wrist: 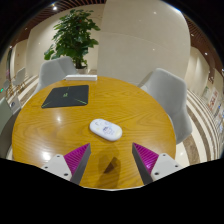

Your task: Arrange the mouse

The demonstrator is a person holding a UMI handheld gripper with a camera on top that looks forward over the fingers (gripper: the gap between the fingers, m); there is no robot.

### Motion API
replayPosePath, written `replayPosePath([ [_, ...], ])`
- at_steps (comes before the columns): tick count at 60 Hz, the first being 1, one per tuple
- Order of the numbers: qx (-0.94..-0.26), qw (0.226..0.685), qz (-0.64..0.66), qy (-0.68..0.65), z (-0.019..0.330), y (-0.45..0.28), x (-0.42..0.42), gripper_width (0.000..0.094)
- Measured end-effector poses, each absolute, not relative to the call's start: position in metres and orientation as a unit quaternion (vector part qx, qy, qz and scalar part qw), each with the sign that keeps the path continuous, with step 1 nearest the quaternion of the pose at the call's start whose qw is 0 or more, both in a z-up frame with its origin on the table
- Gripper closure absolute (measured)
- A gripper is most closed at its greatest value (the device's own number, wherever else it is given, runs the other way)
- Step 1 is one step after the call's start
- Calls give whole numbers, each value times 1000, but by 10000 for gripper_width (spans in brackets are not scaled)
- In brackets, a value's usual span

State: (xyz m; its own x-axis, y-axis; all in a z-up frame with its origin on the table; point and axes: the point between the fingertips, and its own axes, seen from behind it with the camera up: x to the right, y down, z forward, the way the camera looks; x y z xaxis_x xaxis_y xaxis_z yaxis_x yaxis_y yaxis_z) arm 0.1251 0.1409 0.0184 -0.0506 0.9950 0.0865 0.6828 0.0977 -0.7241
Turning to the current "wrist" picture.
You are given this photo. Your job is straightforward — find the group of far chairs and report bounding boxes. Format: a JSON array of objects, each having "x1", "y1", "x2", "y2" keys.
[{"x1": 3, "y1": 67, "x2": 27, "y2": 98}]

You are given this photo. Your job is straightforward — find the black mouse pad green lines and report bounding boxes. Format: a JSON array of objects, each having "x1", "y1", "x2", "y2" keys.
[{"x1": 40, "y1": 84, "x2": 90, "y2": 109}]

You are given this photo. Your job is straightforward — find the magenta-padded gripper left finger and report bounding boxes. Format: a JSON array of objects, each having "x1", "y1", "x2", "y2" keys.
[{"x1": 41, "y1": 142, "x2": 92, "y2": 186}]

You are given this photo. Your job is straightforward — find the large green leafy plant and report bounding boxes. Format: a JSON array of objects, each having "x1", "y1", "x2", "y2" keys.
[{"x1": 43, "y1": 8, "x2": 101, "y2": 69}]

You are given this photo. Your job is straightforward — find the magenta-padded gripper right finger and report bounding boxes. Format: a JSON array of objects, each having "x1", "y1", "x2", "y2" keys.
[{"x1": 131, "y1": 142, "x2": 184, "y2": 186}]

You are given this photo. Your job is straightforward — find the grey-green chair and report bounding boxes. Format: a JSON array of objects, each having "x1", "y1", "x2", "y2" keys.
[{"x1": 0, "y1": 96, "x2": 23, "y2": 159}]

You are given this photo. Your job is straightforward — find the white plant pot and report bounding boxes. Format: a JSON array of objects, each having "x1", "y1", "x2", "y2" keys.
[{"x1": 75, "y1": 65, "x2": 89, "y2": 75}]

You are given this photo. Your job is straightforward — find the white power strip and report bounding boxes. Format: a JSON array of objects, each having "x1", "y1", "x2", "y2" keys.
[{"x1": 64, "y1": 74, "x2": 98, "y2": 82}]

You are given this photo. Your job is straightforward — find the light grey shell chair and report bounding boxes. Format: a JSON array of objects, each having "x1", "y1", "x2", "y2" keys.
[
  {"x1": 137, "y1": 67, "x2": 193, "y2": 145},
  {"x1": 33, "y1": 55, "x2": 79, "y2": 96}
]

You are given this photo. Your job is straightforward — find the white cartoon-print computer mouse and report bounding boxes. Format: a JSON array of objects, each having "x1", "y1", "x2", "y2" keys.
[{"x1": 89, "y1": 118, "x2": 123, "y2": 142}]

